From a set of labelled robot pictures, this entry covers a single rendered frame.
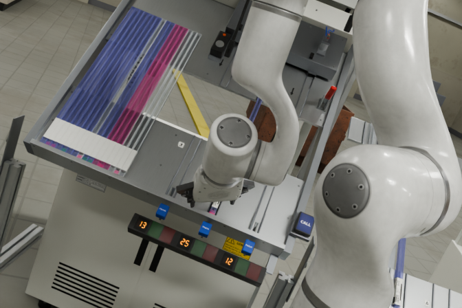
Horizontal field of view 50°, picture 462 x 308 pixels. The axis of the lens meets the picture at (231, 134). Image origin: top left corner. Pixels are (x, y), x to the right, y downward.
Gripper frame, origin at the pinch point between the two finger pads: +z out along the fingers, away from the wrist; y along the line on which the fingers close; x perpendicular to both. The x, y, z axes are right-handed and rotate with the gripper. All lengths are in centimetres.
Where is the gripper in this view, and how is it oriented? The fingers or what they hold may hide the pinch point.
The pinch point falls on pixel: (212, 198)
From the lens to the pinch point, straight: 114.1
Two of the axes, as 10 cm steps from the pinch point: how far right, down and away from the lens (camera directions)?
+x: -1.3, -8.8, 4.5
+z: -1.6, 4.7, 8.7
